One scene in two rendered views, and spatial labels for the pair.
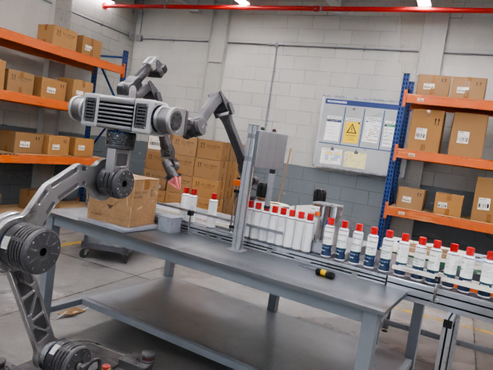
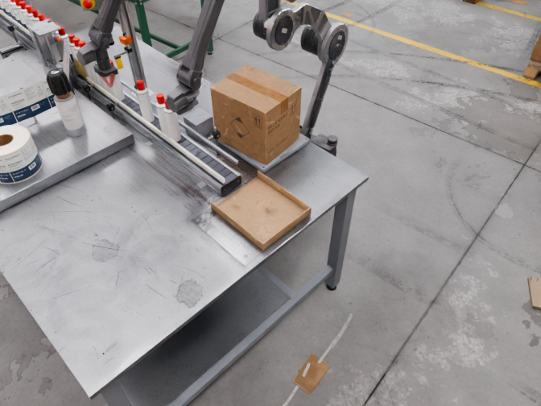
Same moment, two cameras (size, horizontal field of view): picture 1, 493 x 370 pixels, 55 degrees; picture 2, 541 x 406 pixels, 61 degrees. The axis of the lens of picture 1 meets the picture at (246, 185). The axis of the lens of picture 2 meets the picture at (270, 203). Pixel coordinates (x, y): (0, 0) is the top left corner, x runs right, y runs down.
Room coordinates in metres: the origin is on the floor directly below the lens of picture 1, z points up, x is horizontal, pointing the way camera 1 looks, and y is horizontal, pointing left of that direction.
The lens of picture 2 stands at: (4.35, 1.20, 2.16)
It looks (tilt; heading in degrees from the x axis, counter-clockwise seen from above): 46 degrees down; 196
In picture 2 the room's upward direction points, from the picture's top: straight up
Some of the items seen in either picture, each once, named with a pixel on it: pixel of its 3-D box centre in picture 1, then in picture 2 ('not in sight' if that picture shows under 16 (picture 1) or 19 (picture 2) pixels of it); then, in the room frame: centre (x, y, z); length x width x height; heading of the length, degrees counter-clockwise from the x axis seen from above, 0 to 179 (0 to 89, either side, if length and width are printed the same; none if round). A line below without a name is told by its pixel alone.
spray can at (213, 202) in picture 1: (212, 210); (144, 101); (2.79, 0.18, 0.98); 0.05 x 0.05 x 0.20
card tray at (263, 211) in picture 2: not in sight; (260, 207); (3.17, 0.83, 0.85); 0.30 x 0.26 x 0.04; 60
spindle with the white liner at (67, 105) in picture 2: (260, 205); (66, 102); (2.95, -0.11, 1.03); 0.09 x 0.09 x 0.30
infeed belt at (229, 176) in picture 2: (243, 239); (121, 103); (2.67, -0.03, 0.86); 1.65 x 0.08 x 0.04; 60
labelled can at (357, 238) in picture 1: (356, 244); not in sight; (2.35, -0.58, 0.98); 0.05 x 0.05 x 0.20
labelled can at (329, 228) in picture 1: (328, 237); (66, 46); (2.42, -0.46, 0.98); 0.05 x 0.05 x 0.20
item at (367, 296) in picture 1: (241, 238); (103, 137); (2.90, -0.02, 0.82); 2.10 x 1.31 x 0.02; 60
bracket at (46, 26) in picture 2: (328, 204); (43, 27); (2.54, -0.45, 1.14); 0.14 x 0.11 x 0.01; 60
